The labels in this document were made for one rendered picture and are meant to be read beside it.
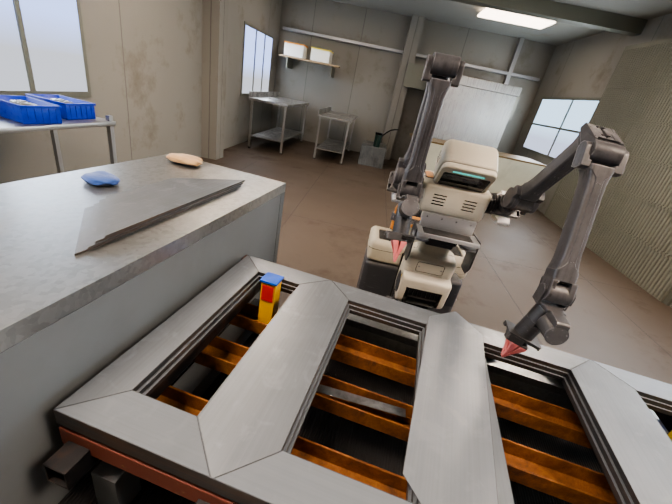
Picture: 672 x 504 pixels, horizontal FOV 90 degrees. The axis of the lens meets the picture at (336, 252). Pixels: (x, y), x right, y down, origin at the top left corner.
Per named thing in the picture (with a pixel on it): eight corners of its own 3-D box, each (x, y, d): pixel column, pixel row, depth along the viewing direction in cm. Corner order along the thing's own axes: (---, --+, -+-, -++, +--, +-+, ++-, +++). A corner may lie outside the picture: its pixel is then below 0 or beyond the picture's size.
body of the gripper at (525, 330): (537, 353, 96) (555, 335, 93) (505, 335, 97) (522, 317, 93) (531, 339, 102) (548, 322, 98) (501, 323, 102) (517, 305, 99)
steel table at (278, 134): (303, 142, 894) (309, 98, 847) (282, 155, 701) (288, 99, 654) (274, 136, 897) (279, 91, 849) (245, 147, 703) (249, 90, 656)
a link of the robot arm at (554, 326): (572, 288, 92) (541, 280, 92) (595, 313, 82) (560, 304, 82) (550, 322, 97) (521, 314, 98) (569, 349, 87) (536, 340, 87)
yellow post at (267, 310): (269, 333, 117) (275, 287, 109) (256, 328, 118) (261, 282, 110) (275, 325, 122) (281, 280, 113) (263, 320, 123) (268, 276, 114)
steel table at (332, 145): (350, 152, 890) (358, 112, 847) (343, 165, 724) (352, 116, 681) (324, 146, 893) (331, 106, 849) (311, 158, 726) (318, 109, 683)
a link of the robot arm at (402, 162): (459, 54, 106) (428, 48, 106) (467, 58, 95) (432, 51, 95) (417, 184, 132) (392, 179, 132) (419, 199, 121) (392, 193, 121)
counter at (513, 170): (527, 209, 672) (547, 165, 634) (400, 182, 680) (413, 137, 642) (512, 197, 749) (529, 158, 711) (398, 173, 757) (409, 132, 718)
